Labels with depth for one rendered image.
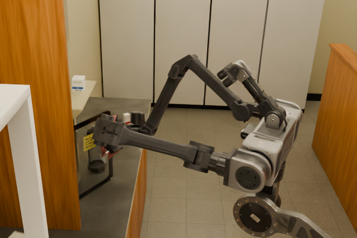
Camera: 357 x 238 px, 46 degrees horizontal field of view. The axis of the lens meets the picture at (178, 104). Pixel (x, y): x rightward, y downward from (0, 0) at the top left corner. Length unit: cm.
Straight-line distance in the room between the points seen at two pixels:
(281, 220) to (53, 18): 117
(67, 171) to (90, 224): 33
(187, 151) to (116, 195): 78
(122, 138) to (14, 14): 60
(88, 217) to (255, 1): 335
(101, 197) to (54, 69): 81
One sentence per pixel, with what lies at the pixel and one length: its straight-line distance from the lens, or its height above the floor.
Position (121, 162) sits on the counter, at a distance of 246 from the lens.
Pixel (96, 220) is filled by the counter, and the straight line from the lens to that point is 208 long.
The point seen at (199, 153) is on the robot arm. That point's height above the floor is 147.
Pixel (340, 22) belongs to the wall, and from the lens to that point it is 560.
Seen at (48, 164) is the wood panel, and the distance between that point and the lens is 186.
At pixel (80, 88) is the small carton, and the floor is 152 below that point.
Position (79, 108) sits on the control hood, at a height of 151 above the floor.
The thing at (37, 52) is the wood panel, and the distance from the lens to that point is 164.
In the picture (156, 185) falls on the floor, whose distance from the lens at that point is 386.
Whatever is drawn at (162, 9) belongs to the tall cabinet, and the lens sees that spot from 479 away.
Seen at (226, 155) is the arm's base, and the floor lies 149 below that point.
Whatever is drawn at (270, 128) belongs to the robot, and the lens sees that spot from 165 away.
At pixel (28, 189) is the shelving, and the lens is 92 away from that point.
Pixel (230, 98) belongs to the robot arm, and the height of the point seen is 148.
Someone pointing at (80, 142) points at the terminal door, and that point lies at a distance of 197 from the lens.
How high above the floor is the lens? 229
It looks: 25 degrees down
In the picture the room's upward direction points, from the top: 2 degrees clockwise
